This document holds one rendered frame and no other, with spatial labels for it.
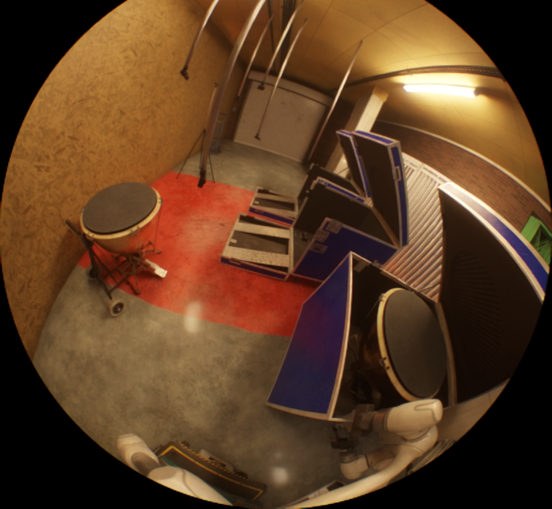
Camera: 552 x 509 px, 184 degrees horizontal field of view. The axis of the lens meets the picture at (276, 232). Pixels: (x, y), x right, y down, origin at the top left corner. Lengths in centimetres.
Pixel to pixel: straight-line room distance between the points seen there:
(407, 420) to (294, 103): 736
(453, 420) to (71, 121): 393
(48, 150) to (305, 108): 705
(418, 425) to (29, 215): 237
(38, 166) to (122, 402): 191
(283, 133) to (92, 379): 774
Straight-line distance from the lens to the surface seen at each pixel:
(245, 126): 723
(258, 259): 198
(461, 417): 196
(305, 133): 721
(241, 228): 241
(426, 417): 60
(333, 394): 76
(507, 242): 80
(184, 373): 158
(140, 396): 169
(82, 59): 209
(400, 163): 150
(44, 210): 201
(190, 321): 165
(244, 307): 174
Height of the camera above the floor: 156
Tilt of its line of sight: 37 degrees down
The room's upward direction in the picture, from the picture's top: 24 degrees clockwise
